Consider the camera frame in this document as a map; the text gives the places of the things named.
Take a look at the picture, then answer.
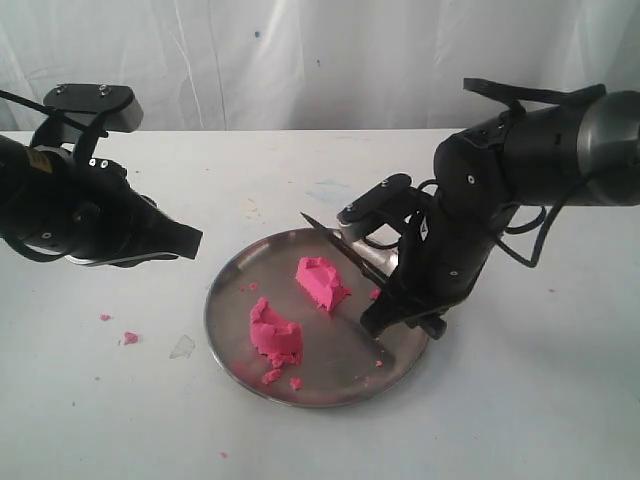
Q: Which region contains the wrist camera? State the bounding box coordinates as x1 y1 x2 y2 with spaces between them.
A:
30 83 144 147
337 173 416 243

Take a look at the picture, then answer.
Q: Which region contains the pink crumb front left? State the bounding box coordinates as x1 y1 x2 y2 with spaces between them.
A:
261 368 282 385

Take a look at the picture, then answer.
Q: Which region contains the round steel plate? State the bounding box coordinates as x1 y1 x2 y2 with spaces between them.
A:
205 228 428 408

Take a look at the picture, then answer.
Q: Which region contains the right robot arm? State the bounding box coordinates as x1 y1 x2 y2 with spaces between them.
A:
360 85 639 338

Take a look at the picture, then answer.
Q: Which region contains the pink dough lump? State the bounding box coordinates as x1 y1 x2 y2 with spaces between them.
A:
249 297 303 368

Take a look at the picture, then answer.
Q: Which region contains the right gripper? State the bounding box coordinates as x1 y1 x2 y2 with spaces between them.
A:
359 199 510 340

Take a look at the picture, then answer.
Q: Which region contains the pink crumb front small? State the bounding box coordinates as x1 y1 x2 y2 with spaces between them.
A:
289 378 302 391

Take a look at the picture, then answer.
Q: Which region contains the cut pink dough piece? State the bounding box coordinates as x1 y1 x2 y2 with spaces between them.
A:
295 257 352 313

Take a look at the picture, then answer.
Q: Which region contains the clear tape scrap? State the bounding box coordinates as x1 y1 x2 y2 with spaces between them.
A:
169 335 196 360

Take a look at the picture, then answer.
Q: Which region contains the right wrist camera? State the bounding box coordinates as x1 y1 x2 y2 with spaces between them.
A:
337 173 416 243

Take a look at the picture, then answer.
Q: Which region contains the black knife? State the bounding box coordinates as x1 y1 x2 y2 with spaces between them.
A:
299 211 399 369

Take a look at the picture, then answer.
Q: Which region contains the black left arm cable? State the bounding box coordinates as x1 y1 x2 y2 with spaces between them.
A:
0 89 109 137

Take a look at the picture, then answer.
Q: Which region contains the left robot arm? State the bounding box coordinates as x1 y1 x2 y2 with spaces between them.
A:
1 137 203 268

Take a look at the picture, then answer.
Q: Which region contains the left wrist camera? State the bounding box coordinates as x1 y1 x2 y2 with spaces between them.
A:
30 83 144 147

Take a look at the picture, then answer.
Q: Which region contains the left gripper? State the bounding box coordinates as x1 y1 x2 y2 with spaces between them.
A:
19 145 203 266

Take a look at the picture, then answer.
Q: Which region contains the white curtain backdrop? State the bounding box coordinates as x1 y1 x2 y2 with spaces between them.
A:
1 0 639 131

